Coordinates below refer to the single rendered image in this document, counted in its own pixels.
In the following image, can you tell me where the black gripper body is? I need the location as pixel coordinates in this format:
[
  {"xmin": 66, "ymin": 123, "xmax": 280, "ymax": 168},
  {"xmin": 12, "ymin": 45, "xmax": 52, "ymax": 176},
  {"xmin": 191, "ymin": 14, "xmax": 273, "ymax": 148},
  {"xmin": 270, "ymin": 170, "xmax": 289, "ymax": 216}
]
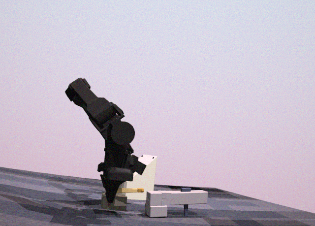
[{"xmin": 98, "ymin": 144, "xmax": 133, "ymax": 181}]

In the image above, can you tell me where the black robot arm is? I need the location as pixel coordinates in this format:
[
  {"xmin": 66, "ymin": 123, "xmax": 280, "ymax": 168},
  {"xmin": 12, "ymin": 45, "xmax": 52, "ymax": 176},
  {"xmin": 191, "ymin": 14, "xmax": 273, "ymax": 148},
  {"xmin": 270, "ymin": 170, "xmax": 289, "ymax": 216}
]
[{"xmin": 65, "ymin": 78, "xmax": 147, "ymax": 175}]

